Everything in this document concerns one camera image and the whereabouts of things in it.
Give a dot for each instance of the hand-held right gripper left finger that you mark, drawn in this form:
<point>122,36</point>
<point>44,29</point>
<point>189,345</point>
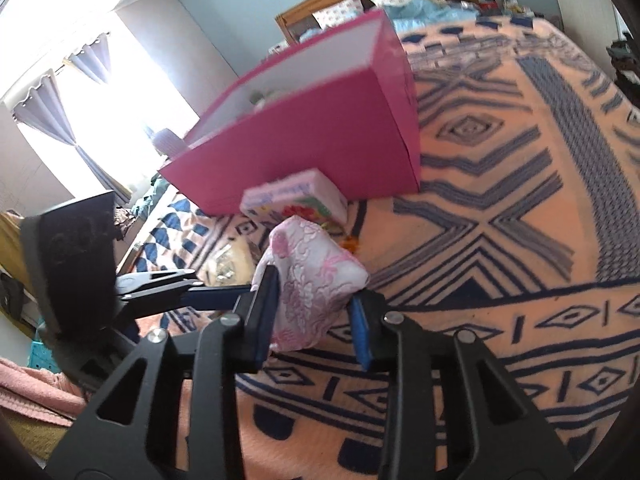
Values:
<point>261,325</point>

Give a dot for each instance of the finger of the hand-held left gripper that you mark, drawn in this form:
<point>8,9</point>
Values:
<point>155,277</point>
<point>210,297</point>

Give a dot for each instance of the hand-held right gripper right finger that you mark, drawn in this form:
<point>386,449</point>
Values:
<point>361,330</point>

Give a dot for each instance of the yellow tissue pack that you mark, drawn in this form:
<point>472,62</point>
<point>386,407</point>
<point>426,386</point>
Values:
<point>232,260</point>

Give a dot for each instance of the pink lace sachet pouch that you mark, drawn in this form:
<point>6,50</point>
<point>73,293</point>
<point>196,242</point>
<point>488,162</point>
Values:
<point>310,280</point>

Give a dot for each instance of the pink floral tissue pack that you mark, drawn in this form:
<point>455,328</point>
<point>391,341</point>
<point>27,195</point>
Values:
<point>300,195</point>

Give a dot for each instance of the pink cardboard box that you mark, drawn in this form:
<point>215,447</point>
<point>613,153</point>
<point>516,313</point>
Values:
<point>325,145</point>

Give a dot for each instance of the mixed clothes heap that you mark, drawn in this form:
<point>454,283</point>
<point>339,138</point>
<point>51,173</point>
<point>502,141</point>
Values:
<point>127,220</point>

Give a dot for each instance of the blue plastic crate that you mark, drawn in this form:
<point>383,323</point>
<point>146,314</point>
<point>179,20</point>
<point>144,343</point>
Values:
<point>42,355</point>

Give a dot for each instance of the pink towel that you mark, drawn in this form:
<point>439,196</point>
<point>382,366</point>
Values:
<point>35,390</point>

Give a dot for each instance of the purple curtain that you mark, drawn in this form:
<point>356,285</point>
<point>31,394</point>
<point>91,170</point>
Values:
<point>60,125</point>
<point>92,60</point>

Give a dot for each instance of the pale ribbed container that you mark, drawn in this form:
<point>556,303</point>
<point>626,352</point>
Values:
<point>170,142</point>

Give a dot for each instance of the curtain rod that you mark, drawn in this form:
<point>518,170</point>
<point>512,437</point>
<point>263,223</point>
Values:
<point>55,67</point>

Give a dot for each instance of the wooden headboard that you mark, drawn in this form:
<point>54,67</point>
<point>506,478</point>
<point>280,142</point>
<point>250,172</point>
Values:
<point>300,15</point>

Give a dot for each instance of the blue duvet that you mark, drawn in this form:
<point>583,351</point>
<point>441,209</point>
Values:
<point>425,10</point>

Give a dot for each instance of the cluttered bedside table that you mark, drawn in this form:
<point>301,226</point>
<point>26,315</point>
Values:
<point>510,4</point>

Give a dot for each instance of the pile of dark clothes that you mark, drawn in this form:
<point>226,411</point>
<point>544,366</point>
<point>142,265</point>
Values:
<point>625,62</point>

